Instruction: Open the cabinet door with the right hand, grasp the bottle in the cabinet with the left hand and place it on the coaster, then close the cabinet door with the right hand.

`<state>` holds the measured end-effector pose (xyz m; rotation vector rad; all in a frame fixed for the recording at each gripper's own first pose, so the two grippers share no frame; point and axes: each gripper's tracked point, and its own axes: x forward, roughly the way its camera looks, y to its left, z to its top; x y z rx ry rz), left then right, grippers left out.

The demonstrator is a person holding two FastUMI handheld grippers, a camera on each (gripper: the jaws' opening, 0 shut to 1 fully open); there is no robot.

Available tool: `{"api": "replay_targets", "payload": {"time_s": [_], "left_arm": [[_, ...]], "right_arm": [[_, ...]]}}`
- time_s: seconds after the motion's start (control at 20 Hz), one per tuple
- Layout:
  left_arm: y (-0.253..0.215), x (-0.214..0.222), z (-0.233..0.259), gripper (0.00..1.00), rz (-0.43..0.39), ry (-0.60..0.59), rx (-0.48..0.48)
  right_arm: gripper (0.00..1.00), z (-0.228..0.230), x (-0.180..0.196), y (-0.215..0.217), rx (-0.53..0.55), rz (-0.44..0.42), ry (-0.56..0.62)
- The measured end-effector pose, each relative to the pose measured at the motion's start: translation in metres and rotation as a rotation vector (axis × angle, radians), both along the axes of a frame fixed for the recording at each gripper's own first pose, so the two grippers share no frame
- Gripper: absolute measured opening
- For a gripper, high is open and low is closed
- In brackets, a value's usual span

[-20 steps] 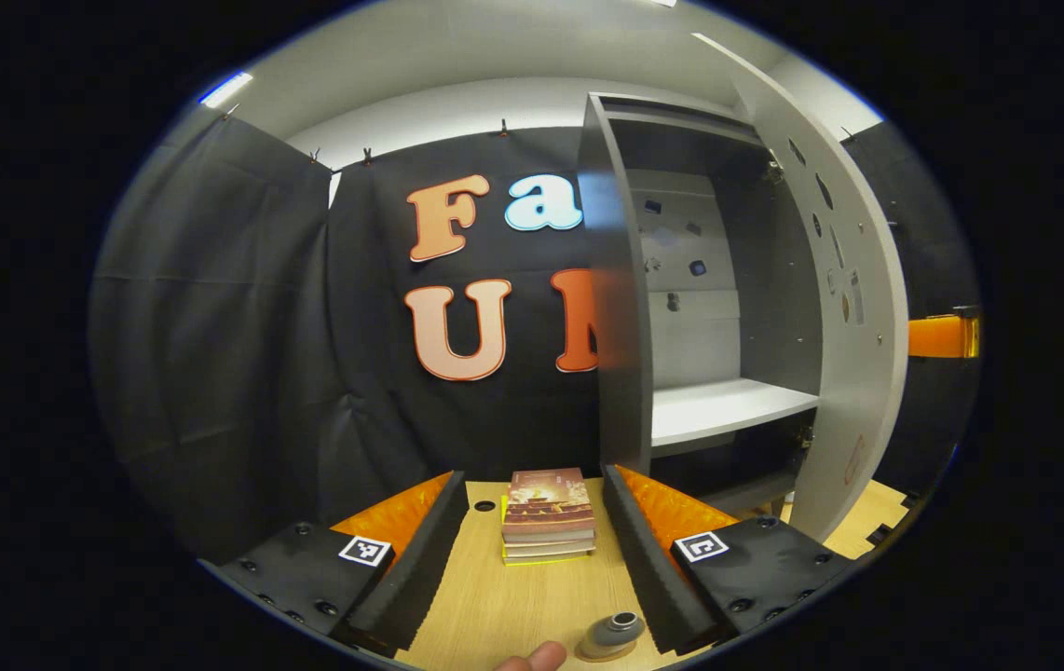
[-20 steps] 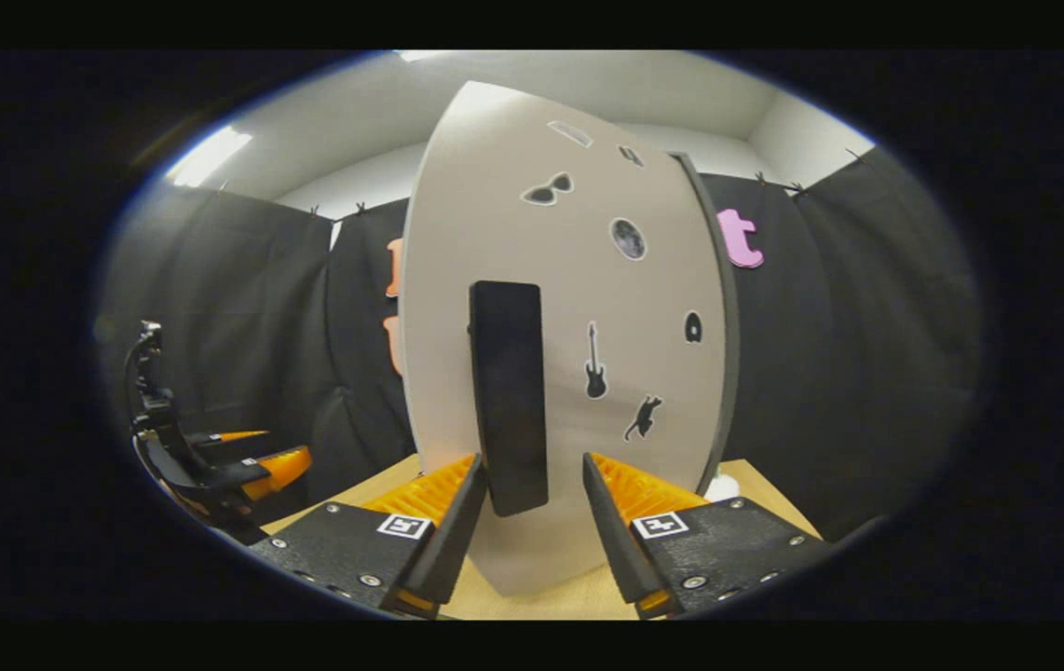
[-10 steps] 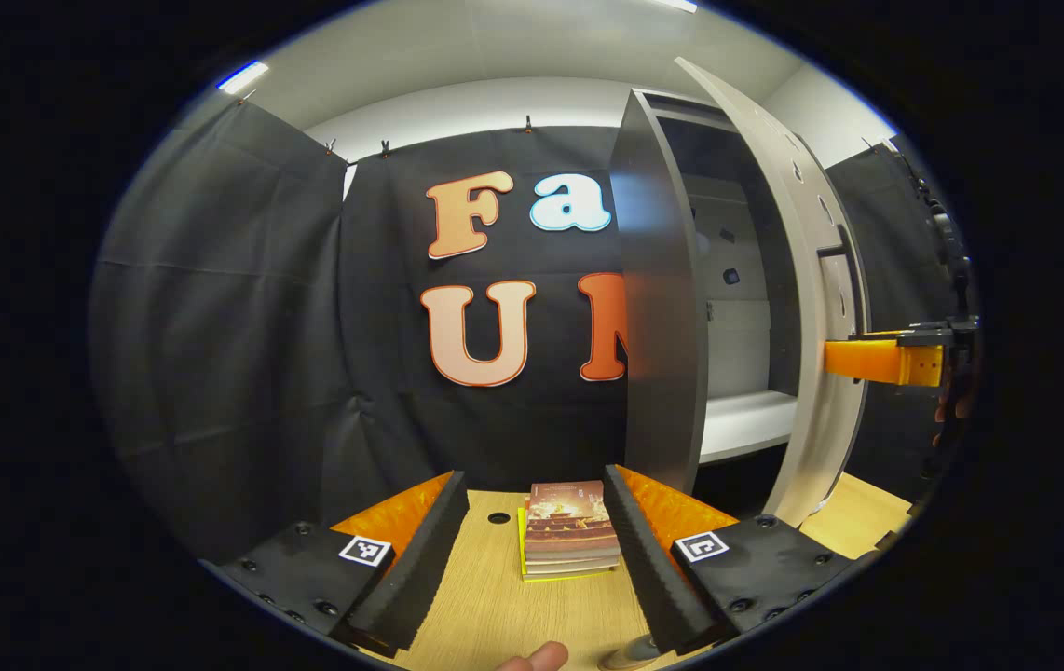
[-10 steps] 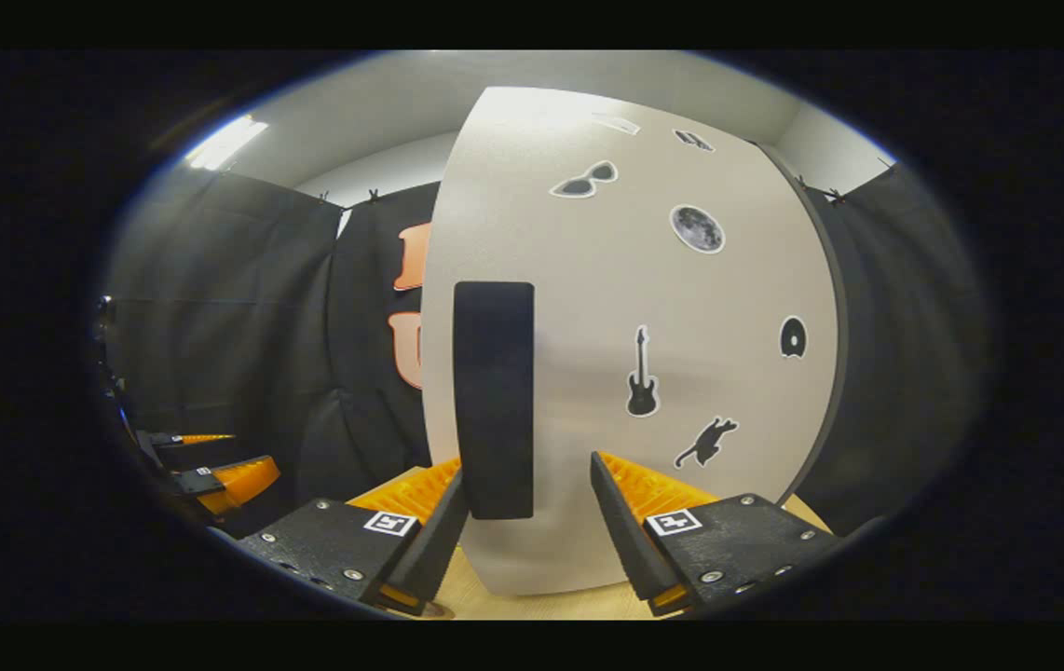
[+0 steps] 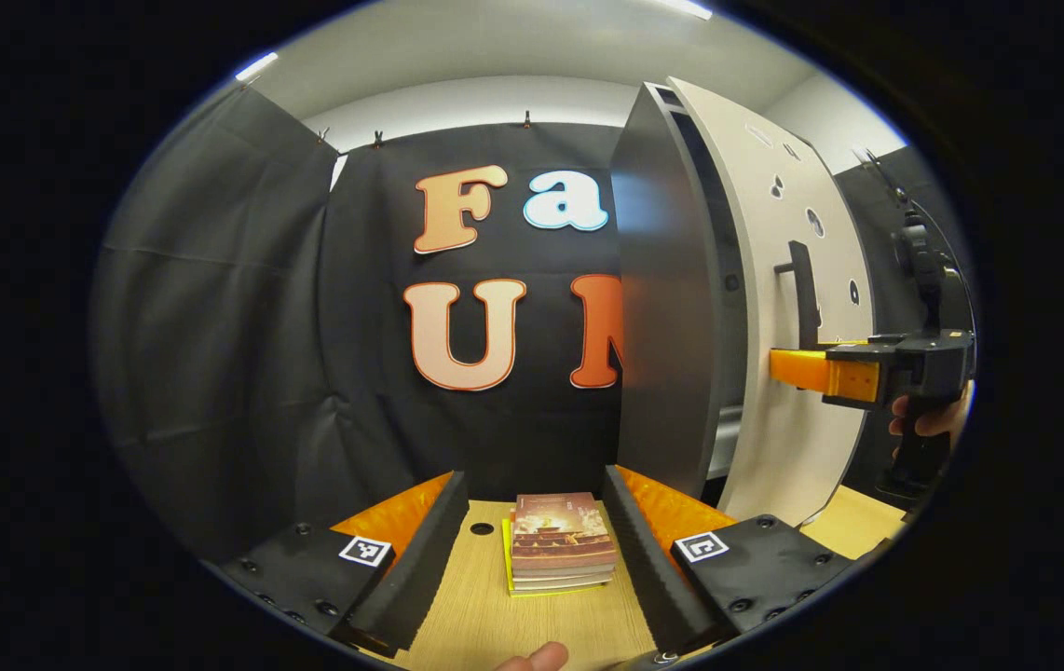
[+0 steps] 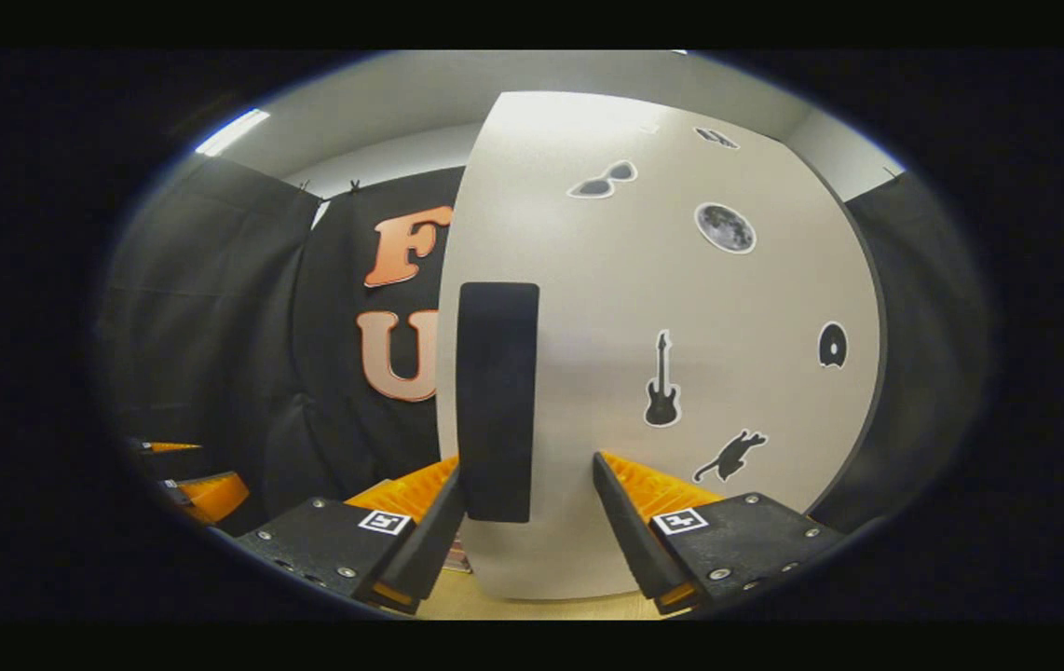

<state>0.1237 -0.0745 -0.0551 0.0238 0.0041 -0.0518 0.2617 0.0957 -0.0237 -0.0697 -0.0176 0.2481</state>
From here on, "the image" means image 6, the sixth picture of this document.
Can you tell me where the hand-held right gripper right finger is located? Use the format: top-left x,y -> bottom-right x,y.
593,451 -> 848,616

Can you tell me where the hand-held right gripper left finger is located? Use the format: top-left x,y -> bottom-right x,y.
236,455 -> 468,616

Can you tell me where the beige cabinet door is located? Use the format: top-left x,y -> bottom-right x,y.
434,90 -> 887,602

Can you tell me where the black backdrop cloth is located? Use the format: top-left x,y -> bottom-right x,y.
99,154 -> 994,541

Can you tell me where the black door handle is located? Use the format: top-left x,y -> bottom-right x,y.
456,281 -> 540,524

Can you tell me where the ceiling light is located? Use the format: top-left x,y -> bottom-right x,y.
195,108 -> 272,157

